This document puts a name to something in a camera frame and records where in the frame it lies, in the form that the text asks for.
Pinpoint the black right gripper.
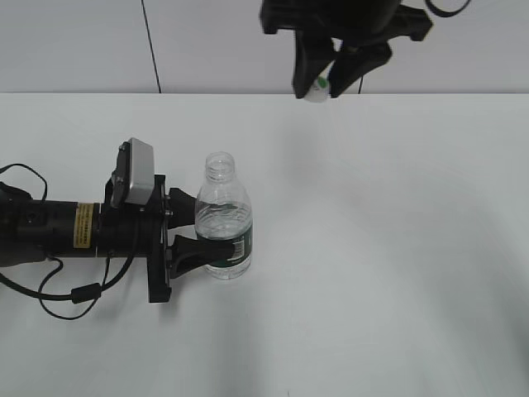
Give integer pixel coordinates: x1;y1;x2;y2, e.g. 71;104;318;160
260;0;433;98

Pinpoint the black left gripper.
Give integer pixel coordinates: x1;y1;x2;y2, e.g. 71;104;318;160
98;175;235;303

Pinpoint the white green bottle cap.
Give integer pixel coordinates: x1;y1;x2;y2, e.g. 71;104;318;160
304;76;331;103

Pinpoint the clear plastic water bottle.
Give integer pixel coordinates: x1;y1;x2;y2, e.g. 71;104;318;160
195;151;253;280

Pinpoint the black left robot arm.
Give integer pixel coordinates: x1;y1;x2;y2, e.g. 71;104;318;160
1;175;236;304

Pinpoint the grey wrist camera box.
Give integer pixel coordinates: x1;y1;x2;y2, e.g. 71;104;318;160
126;137;155;205

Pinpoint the black cable with ferrite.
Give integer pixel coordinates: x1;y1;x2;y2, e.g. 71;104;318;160
0;163;137;319

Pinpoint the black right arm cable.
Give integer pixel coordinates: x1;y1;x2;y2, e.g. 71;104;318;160
423;0;474;19

